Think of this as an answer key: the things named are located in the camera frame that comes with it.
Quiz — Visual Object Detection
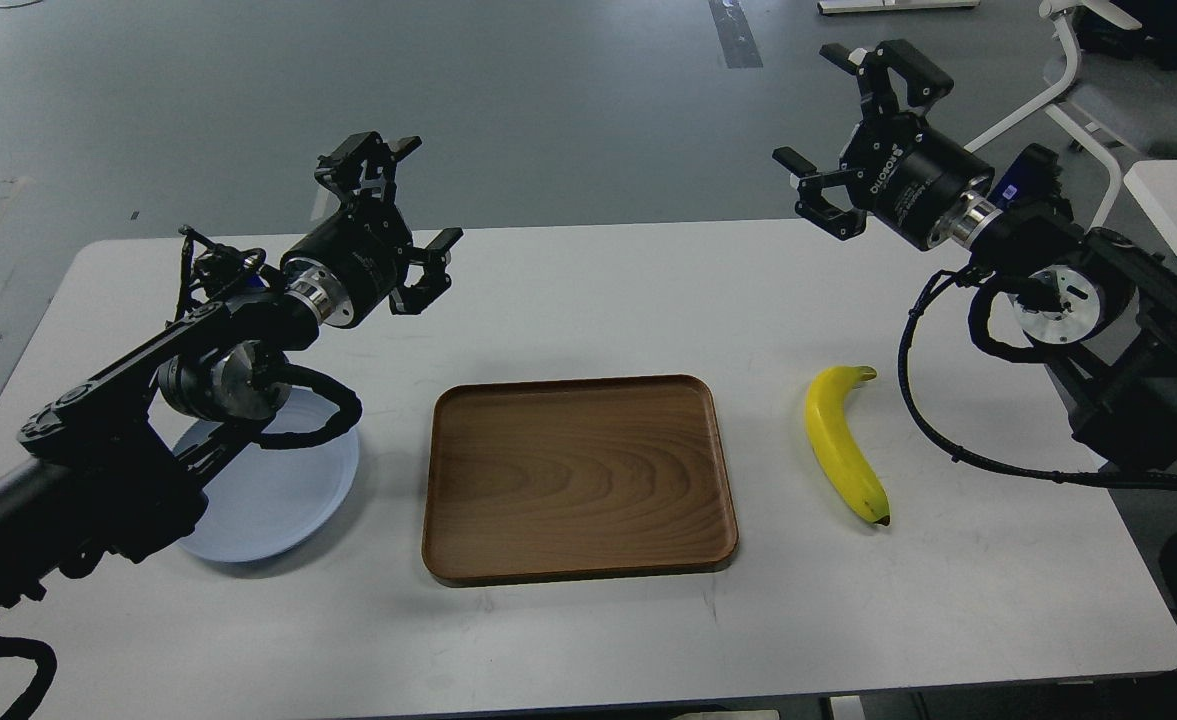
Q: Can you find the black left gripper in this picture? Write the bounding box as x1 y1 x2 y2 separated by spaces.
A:
281 132 465 328

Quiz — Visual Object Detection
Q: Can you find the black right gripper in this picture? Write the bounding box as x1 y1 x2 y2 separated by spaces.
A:
772 40 995 251

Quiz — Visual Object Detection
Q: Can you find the yellow banana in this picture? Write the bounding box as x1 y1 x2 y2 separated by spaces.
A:
802 365 893 527

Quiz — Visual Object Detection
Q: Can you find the light blue plate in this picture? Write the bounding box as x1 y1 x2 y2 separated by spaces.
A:
177 428 360 564

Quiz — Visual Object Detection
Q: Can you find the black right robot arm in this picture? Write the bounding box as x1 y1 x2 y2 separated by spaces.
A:
774 38 1177 492

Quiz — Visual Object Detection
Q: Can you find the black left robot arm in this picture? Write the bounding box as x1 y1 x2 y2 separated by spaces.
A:
0 131 463 719

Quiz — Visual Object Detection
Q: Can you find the white office chair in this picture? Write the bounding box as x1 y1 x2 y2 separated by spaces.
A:
966 1 1177 227

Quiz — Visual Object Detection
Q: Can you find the brown wooden tray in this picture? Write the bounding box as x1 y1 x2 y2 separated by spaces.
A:
423 374 740 587

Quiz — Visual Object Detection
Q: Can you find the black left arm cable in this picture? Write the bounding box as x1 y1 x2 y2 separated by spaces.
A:
248 364 364 449

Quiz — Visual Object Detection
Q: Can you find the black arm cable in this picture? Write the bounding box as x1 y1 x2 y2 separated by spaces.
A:
896 268 1177 499
248 364 364 449

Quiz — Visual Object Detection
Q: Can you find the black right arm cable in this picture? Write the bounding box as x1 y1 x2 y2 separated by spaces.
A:
896 268 1177 499

